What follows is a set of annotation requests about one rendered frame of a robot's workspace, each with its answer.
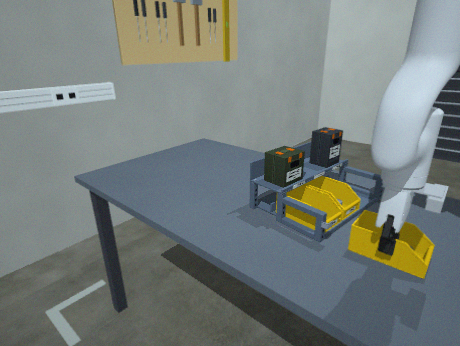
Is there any olive green case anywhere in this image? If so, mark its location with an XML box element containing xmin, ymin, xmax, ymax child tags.
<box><xmin>264</xmin><ymin>146</ymin><xmax>305</xmax><ymax>188</ymax></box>

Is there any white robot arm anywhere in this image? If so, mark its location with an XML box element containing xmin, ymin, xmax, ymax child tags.
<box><xmin>371</xmin><ymin>0</ymin><xmax>460</xmax><ymax>214</ymax></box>

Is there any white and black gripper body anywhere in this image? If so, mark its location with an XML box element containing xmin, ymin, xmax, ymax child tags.
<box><xmin>375</xmin><ymin>180</ymin><xmax>414</xmax><ymax>233</ymax></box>

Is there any yellow open-front bin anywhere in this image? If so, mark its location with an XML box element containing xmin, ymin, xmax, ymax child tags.
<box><xmin>285</xmin><ymin>185</ymin><xmax>341</xmax><ymax>232</ymax></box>
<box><xmin>348</xmin><ymin>210</ymin><xmax>434</xmax><ymax>279</ymax></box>
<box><xmin>304</xmin><ymin>176</ymin><xmax>358</xmax><ymax>220</ymax></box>

